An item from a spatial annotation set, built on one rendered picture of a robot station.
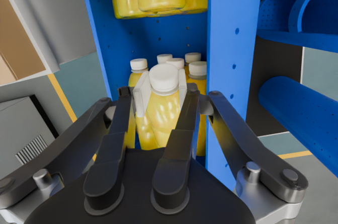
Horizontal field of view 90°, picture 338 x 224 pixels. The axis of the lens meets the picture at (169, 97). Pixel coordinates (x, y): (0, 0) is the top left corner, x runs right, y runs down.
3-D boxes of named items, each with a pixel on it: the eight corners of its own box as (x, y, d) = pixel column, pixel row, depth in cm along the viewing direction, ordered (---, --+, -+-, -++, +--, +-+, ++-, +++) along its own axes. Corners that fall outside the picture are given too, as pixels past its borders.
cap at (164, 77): (164, 95, 21) (162, 84, 19) (144, 81, 23) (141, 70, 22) (185, 79, 22) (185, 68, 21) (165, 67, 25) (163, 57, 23)
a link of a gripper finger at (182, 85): (178, 87, 16) (186, 87, 16) (178, 68, 22) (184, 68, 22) (180, 116, 17) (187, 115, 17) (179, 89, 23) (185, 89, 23)
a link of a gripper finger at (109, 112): (132, 120, 15) (100, 122, 15) (141, 97, 20) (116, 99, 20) (129, 105, 15) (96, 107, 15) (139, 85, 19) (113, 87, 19)
